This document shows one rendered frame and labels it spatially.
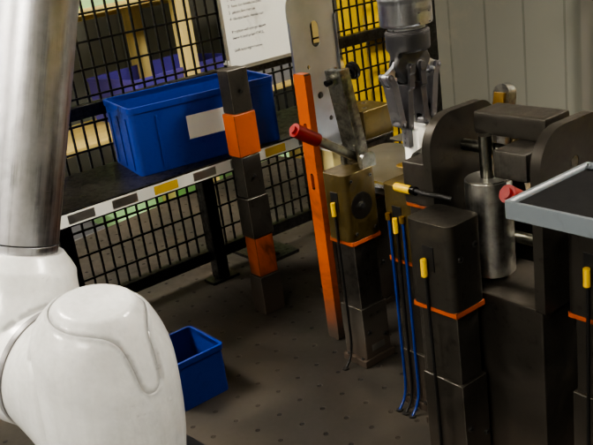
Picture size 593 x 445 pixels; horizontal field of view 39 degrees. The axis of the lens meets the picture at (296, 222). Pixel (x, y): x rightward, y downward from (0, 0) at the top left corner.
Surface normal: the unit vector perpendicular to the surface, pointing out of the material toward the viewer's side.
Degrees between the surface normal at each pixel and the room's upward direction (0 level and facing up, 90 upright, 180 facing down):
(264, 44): 90
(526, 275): 0
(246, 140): 90
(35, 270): 54
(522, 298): 0
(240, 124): 90
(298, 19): 90
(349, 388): 0
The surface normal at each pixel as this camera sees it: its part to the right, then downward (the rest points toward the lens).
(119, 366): 0.43, -0.04
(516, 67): -0.67, 0.34
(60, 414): -0.43, 0.30
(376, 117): 0.62, 0.19
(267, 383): -0.14, -0.93
